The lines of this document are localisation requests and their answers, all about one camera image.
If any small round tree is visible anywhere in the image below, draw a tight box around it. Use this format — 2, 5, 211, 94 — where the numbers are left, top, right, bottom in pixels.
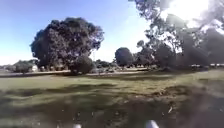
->
114, 46, 135, 67

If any green grass field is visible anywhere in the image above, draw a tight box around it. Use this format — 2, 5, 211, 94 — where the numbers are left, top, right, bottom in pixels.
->
0, 69, 224, 128

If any dark round bush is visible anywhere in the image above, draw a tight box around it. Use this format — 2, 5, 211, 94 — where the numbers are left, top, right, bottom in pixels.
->
69, 55, 97, 75

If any large dark round tree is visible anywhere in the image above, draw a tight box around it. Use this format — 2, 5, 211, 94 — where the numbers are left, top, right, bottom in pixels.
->
30, 16, 105, 73

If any pale road strip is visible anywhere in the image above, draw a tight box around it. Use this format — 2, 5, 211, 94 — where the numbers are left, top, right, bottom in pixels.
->
0, 68, 158, 78

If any tall tree with thin crown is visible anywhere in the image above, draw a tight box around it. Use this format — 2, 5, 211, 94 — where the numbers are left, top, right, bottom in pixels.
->
129, 0, 224, 72

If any low bush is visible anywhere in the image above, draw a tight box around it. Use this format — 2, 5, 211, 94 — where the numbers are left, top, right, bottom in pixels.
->
12, 59, 35, 74

